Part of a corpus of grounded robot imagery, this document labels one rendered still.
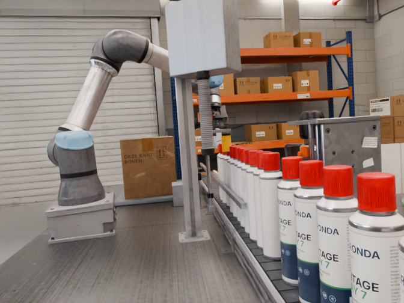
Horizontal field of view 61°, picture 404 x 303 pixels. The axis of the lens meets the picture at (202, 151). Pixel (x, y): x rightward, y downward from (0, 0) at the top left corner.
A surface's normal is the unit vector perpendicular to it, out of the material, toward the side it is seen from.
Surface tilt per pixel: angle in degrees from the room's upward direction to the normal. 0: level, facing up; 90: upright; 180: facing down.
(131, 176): 90
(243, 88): 90
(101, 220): 90
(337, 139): 90
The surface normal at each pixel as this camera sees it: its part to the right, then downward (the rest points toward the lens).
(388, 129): -0.94, 0.08
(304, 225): -0.68, 0.09
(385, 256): -0.23, 0.07
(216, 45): -0.49, 0.09
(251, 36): 0.22, 0.04
